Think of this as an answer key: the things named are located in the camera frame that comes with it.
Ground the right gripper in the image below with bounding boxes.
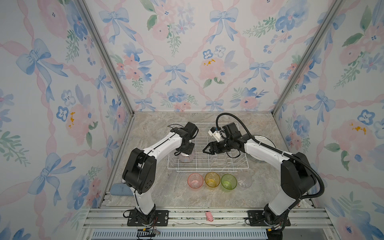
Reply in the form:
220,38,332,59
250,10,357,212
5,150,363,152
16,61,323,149
201,140,233,157

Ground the striped ceramic bowl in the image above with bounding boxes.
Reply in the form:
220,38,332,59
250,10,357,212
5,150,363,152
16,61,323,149
178,153,195,163

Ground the yellow plastic cup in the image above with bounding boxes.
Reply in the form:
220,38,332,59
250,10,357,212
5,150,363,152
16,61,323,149
205,172,221,188

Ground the green plastic cup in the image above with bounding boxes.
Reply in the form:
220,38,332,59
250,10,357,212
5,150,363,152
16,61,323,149
221,174,238,191

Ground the pink plastic cup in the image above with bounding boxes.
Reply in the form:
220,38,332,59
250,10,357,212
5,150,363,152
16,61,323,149
187,173,204,189

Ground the clear glass cup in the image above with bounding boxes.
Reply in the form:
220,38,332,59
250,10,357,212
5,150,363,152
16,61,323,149
237,174,253,188

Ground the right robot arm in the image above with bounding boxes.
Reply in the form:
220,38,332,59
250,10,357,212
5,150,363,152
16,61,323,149
203,123,323,226

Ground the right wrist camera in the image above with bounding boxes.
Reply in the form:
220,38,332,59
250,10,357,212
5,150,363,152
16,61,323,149
208,127,224,142

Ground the white wire dish rack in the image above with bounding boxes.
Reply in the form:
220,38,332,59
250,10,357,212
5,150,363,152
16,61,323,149
168,123,249,172

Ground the black corrugated cable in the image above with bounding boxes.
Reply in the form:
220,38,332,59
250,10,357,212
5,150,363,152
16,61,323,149
215,112,325,200

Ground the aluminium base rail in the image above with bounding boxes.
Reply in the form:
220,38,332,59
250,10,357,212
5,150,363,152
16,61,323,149
78,207,340,240

